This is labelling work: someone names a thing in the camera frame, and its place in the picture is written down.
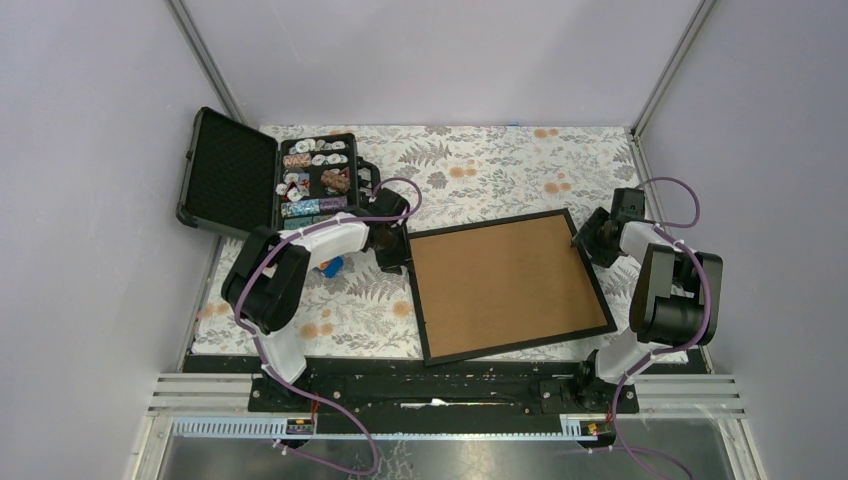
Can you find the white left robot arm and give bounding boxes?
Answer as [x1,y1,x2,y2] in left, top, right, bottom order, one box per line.
[221,184,422,411]

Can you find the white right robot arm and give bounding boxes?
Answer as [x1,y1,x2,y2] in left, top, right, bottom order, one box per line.
[572,188,724,412]

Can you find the orange blue toy block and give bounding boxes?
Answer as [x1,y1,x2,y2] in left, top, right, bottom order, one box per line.
[317,256,344,278]

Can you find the black poker chip case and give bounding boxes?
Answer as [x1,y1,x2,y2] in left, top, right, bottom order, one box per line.
[176,107,380,239]

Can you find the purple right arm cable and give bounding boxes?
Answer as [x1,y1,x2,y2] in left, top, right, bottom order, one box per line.
[589,177,713,480]

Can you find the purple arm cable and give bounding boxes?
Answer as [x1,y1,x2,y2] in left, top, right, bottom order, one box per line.
[589,177,713,480]
[231,176,424,477]

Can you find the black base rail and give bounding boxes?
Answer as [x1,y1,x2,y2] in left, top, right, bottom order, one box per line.
[248,358,639,435]

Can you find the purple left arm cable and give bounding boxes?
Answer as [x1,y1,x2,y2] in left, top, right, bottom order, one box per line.
[231,176,424,477]

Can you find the right aluminium corner post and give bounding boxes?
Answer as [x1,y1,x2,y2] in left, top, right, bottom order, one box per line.
[630,0,718,140]

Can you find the aluminium corner post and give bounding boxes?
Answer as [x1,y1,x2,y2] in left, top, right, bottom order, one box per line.
[164,0,248,124]
[630,0,718,140]

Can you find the left aluminium corner post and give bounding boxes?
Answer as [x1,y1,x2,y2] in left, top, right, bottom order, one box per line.
[164,0,248,124]

